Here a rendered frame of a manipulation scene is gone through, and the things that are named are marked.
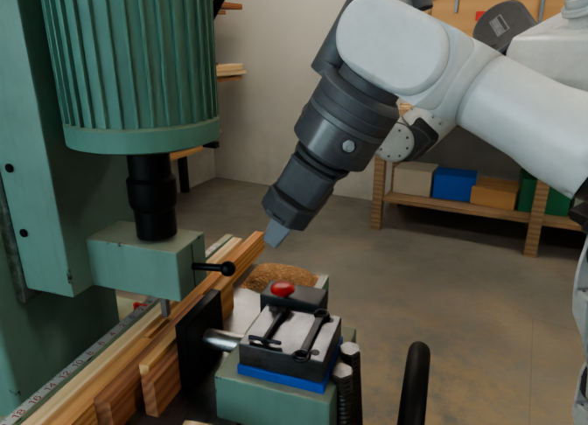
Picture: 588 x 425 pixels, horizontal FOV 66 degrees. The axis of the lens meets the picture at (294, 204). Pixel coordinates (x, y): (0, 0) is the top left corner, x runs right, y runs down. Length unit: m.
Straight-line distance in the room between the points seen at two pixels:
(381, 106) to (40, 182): 0.40
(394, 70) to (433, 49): 0.03
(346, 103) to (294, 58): 3.63
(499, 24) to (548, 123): 0.58
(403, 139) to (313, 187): 0.48
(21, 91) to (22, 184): 0.11
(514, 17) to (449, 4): 2.75
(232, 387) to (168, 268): 0.16
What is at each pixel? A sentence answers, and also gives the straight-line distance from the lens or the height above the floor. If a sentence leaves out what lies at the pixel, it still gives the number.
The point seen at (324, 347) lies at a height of 1.00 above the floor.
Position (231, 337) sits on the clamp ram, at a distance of 0.59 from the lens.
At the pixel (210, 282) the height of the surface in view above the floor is 0.94.
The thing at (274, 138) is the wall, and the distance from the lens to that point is 4.24.
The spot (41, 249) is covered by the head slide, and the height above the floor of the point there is 1.06.
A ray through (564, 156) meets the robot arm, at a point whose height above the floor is 1.23.
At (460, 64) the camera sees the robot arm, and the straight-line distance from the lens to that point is 0.39.
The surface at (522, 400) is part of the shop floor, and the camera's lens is 2.10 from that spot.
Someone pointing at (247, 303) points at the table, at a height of 0.90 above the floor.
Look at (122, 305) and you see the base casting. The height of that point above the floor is 0.80.
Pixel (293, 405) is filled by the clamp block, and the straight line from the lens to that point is 0.52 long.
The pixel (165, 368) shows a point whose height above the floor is 0.95.
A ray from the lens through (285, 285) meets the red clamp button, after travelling 0.57.
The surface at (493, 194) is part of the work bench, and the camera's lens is 3.31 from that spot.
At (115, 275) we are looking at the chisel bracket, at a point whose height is 1.02.
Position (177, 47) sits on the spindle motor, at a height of 1.30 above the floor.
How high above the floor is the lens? 1.31
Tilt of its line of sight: 20 degrees down
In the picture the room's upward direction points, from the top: straight up
